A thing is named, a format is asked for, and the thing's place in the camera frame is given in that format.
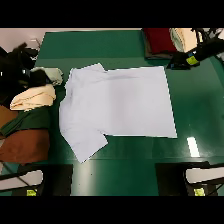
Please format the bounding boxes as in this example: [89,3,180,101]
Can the dark green garment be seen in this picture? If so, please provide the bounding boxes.
[0,107,52,138]

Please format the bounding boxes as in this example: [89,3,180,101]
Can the tan garment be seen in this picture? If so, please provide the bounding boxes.
[0,104,20,130]

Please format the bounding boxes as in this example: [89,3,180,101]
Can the red-brown garment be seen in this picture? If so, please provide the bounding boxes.
[0,128,51,165]

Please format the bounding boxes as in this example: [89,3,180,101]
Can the white T-shirt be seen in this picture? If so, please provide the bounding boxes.
[58,62,178,164]

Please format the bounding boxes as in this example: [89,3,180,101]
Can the cream garment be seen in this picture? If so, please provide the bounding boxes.
[169,28,200,53]
[9,83,57,112]

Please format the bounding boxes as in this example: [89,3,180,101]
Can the red garment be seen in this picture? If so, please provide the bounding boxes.
[143,28,178,55]

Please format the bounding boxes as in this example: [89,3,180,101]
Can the pale green garment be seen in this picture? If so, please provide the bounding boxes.
[30,66,64,87]

